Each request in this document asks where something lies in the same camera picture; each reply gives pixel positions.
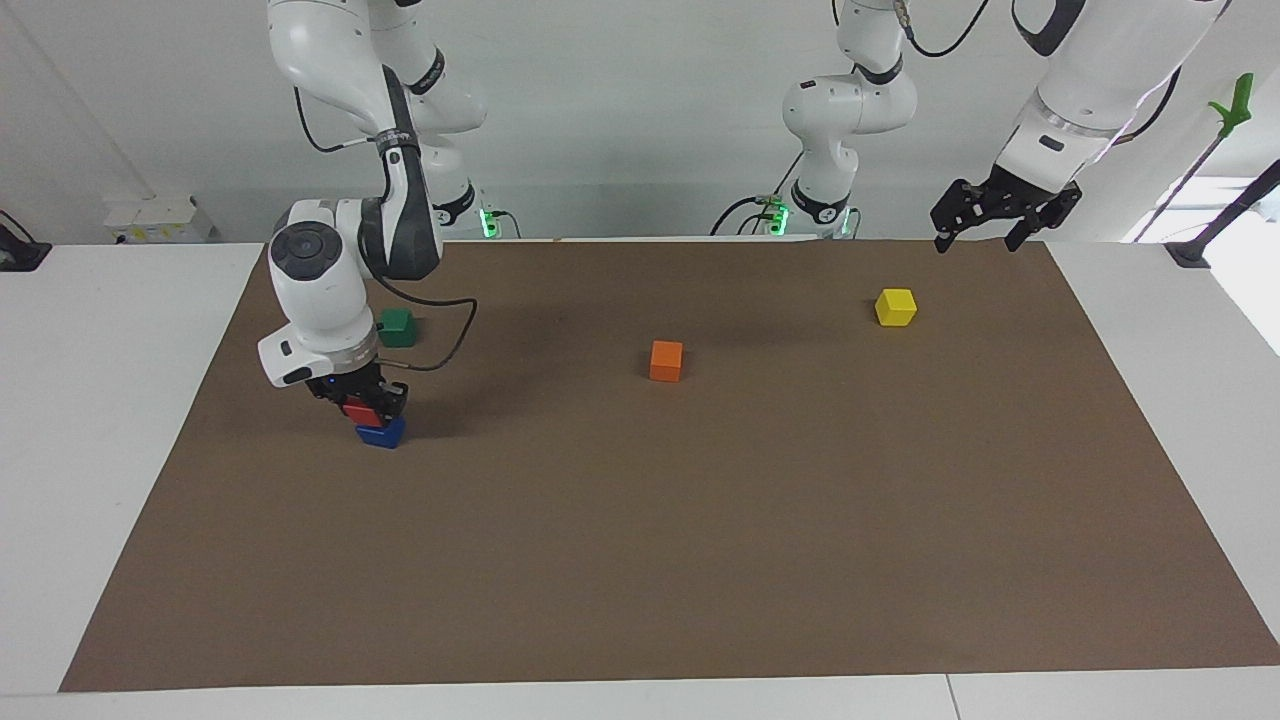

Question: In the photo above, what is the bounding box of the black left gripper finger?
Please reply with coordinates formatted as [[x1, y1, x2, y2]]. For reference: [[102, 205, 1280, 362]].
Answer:
[[1003, 188, 1084, 253], [929, 178, 1004, 254]]

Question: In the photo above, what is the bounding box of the black angled stand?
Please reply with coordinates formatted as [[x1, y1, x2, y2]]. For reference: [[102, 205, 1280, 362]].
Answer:
[[1164, 158, 1280, 270]]

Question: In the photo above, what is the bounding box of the green clamp on pole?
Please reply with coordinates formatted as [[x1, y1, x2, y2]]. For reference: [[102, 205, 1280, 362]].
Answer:
[[1133, 72, 1255, 243]]

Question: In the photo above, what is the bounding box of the white power strip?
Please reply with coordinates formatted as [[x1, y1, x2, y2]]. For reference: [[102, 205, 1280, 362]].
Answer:
[[102, 194, 214, 245]]

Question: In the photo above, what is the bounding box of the brown paper mat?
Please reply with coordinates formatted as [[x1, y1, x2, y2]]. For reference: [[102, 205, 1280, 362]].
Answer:
[[58, 238, 1280, 693]]

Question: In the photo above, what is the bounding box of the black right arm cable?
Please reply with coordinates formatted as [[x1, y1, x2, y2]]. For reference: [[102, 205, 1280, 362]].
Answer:
[[292, 85, 480, 374]]

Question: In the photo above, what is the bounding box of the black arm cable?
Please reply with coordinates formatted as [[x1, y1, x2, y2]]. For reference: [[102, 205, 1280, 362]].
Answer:
[[292, 85, 480, 374], [893, 0, 1188, 148]]

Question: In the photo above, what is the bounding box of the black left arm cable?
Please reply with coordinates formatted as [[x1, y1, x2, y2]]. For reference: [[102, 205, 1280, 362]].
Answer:
[[893, 0, 1188, 148]]

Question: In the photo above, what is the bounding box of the black left base cable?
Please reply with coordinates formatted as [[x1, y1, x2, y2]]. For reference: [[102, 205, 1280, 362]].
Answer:
[[709, 148, 807, 238]]

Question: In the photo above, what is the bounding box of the black table mount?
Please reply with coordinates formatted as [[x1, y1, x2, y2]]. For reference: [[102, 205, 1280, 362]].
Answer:
[[0, 208, 53, 273]]

